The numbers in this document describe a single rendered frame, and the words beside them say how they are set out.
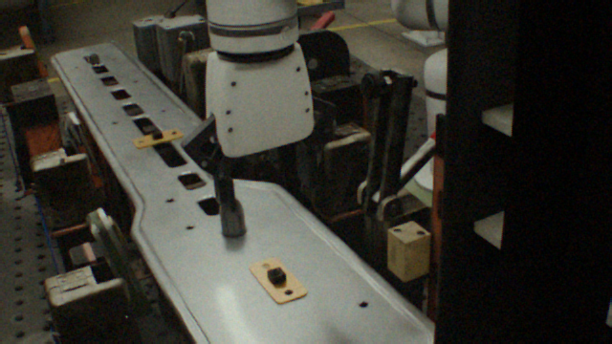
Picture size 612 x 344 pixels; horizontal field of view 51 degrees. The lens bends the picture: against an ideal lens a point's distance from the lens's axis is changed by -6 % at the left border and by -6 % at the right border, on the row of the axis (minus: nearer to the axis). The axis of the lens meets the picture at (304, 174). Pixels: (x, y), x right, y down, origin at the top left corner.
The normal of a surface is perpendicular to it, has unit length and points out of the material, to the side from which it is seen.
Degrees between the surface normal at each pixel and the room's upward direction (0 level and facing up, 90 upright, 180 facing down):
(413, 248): 90
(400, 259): 90
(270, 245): 0
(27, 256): 0
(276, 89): 91
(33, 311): 0
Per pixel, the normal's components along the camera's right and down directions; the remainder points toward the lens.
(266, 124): 0.45, 0.46
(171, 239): -0.06, -0.88
